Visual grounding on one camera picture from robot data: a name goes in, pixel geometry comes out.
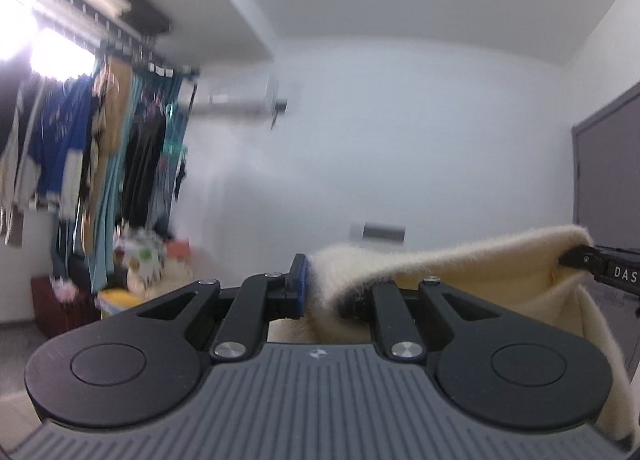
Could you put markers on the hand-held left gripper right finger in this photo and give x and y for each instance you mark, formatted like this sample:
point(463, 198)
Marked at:
point(386, 307)

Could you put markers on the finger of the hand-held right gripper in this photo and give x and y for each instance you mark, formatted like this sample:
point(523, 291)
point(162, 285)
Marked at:
point(585, 260)

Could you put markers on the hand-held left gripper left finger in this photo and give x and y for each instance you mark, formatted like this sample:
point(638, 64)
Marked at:
point(298, 290)

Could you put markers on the cream striped sweater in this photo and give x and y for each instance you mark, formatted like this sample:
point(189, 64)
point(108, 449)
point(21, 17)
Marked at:
point(500, 260)

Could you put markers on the row of hanging clothes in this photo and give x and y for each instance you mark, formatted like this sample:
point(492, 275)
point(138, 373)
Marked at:
point(55, 150)

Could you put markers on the ceiling clothes rack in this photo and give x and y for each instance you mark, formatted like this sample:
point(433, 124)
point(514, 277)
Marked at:
point(100, 5)

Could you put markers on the grey door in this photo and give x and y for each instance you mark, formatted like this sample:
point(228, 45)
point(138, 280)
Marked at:
point(610, 170)

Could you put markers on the orange box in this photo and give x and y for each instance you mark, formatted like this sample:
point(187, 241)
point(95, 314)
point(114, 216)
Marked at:
point(179, 250)

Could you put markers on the pile of household clutter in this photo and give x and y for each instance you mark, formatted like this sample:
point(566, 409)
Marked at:
point(142, 260)

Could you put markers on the white air conditioner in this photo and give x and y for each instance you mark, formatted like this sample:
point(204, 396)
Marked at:
point(230, 102)

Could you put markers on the dark red box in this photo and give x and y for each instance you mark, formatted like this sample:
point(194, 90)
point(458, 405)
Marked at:
point(60, 307)

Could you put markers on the bright window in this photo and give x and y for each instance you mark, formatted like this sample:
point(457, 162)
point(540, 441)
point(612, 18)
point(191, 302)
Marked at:
point(50, 47)

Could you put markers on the white grey wall panel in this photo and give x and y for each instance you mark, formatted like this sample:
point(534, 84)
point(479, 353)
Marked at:
point(382, 232)

